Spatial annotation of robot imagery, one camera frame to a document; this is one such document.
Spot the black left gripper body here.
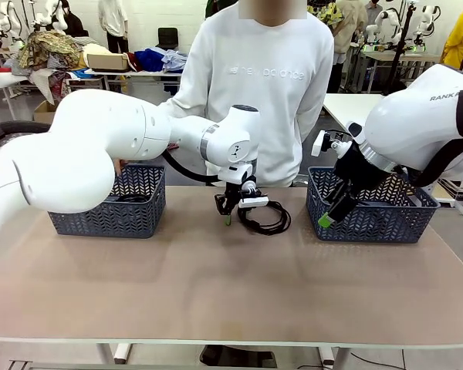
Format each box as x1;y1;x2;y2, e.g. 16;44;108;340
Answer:
224;180;244;202

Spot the thin black USB cable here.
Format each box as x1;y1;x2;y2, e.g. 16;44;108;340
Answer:
237;200;292;235

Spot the black floor base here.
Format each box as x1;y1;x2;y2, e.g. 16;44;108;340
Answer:
199;345;277;369

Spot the cream cushion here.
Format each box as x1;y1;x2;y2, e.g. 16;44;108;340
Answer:
79;42;115;66

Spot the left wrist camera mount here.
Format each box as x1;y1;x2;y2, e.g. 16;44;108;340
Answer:
237;180;270;210

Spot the grey background workbench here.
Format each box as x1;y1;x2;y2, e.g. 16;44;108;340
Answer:
357;49;443;93

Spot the white side table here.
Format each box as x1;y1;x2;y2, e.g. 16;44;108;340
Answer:
322;93;385;132

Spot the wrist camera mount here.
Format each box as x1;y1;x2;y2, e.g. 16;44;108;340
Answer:
311;129;354;157
237;180;270;210

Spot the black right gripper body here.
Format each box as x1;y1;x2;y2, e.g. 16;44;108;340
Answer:
333;142;390;197

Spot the person's right forearm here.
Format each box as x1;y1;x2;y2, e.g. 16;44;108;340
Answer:
157;90;208;121

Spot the white clothes table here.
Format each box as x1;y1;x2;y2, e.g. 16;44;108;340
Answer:
83;68;184;96

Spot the black chair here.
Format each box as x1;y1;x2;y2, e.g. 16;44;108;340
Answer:
156;27;178;50

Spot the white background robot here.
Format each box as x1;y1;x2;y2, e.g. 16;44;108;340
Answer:
366;7;400;42
0;0;20;39
32;0;69;32
412;3;441;49

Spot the dark blue cloth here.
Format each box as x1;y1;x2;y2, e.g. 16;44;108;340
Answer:
133;48;167;72

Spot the bystander in white shirt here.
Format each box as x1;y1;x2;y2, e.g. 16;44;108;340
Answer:
98;0;129;53

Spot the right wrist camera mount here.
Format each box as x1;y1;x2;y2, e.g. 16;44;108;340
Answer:
311;129;354;157

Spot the black right arm hose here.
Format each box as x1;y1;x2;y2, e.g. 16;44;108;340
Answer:
403;90;463;186

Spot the white table leg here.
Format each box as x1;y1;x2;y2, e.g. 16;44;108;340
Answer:
319;345;350;367
96;342;134;365

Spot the light blue shirt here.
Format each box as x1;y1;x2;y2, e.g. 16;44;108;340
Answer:
161;49;188;72

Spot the open cardboard floor box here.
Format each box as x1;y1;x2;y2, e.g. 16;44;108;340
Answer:
33;100;59;124

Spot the bystander in beige jacket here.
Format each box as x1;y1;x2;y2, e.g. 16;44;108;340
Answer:
326;0;367;93

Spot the yellow black floral cloth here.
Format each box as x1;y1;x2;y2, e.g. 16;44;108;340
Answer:
306;2;343;30

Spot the bystander in black top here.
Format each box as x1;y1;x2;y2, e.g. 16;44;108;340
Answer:
59;0;86;38

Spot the person in white sweatshirt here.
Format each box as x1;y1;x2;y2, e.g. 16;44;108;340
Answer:
157;0;335;188

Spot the patterned clothes pile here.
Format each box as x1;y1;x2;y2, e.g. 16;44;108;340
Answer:
15;30;86;72

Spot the grey-blue plastic basket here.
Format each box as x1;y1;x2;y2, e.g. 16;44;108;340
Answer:
48;164;167;240
306;166;441;244

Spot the black tripod pole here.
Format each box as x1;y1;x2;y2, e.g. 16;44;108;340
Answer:
384;0;416;97

